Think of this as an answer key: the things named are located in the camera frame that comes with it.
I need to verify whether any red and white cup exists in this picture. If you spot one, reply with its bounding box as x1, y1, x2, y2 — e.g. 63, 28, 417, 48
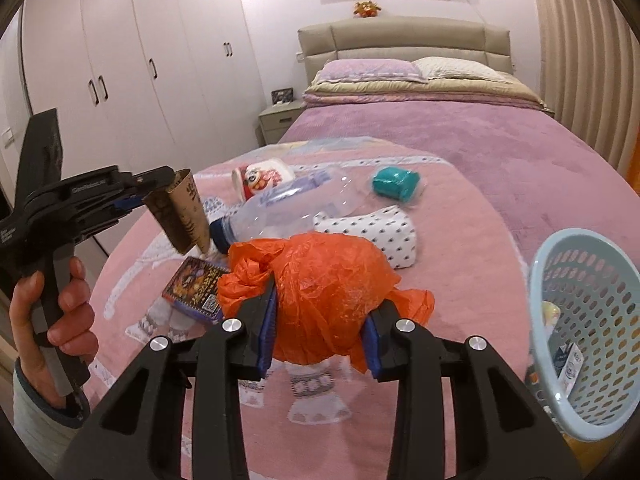
231, 157, 297, 202

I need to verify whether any white wardrobe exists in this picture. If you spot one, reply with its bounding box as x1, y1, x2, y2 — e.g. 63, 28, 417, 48
20, 0, 266, 181

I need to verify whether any brown cardboard piece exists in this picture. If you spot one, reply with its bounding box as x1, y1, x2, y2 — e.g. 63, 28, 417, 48
142, 167, 213, 256

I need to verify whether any beige curtain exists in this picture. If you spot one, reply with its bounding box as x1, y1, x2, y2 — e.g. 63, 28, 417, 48
525, 0, 640, 171

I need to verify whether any light blue plastic basket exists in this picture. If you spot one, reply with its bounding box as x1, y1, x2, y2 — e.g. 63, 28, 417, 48
527, 228, 640, 442

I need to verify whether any white pillow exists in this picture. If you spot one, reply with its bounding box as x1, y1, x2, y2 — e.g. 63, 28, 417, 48
412, 56, 511, 83

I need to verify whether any person's left hand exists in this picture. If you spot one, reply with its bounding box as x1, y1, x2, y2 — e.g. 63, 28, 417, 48
9, 256, 100, 408

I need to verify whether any white dotted cloth pouch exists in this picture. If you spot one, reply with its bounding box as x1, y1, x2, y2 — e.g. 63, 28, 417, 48
312, 205, 420, 270

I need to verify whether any folded beige quilt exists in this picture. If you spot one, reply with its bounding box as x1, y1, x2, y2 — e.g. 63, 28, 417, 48
302, 80, 548, 111

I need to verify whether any orange plastic bag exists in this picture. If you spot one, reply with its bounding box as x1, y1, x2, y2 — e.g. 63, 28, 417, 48
216, 232, 436, 376

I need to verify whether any pink elephant blanket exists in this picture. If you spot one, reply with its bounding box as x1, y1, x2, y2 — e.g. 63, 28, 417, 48
82, 137, 551, 480

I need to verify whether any purple pillow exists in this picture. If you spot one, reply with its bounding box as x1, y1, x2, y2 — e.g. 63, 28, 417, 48
311, 58, 430, 85

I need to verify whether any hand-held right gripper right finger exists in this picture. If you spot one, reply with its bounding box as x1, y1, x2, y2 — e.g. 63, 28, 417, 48
362, 292, 583, 480

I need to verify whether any bed with purple cover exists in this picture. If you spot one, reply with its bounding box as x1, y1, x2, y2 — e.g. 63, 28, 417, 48
277, 102, 626, 311

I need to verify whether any yellow and pink wrapper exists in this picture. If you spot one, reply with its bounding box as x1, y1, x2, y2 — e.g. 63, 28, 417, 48
542, 300, 563, 336

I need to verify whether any white and dark carton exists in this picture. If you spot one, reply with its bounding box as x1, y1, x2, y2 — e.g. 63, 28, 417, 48
552, 342, 586, 391

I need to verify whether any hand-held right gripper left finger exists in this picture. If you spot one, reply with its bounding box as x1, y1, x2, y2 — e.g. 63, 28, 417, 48
52, 277, 278, 480

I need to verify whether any orange curtain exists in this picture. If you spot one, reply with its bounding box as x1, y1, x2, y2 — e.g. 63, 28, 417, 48
622, 155, 640, 196

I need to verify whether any clear plastic bottle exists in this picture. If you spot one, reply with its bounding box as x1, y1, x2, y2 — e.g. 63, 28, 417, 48
209, 166, 371, 256

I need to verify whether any colourful small box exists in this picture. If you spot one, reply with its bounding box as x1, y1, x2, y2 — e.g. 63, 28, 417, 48
161, 256, 232, 323

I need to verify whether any beige upholstered headboard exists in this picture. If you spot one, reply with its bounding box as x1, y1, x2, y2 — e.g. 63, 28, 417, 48
298, 16, 512, 98

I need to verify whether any person's left forearm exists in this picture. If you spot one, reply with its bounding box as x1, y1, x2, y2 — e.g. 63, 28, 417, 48
12, 357, 91, 466

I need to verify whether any beige nightstand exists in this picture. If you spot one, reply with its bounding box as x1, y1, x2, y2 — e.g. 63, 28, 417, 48
257, 100, 306, 148

